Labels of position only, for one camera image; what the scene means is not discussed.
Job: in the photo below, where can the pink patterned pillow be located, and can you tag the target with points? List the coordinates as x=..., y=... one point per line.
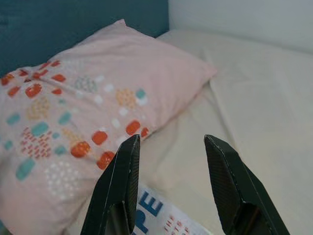
x=110, y=73

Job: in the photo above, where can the teal upholstered headboard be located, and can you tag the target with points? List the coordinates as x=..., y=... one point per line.
x=61, y=24

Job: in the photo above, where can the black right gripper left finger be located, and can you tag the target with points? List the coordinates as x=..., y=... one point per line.
x=115, y=191

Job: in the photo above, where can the mattress with white sheet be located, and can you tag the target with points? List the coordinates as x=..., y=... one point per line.
x=256, y=110

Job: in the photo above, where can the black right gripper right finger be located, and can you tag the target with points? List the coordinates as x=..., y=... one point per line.
x=230, y=191

